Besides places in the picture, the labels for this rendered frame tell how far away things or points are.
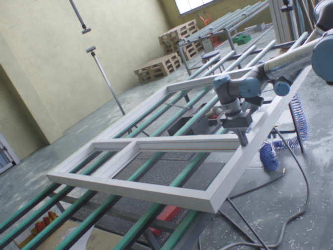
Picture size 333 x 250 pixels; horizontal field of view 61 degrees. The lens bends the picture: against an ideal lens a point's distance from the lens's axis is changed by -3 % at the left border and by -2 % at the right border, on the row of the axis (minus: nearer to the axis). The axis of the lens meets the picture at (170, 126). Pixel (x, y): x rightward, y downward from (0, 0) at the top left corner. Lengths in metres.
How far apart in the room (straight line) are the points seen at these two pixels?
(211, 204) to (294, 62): 0.59
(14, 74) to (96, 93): 2.39
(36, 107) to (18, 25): 2.10
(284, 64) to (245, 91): 0.17
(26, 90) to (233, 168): 6.47
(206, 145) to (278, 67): 0.61
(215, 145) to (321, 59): 0.80
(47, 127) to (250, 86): 6.59
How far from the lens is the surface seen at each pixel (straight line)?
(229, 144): 1.47
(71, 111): 8.17
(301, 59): 1.11
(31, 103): 7.34
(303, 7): 5.31
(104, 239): 1.77
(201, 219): 1.18
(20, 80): 7.34
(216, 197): 1.14
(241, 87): 1.14
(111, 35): 9.36
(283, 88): 1.49
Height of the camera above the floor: 1.59
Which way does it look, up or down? 20 degrees down
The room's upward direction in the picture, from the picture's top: 25 degrees counter-clockwise
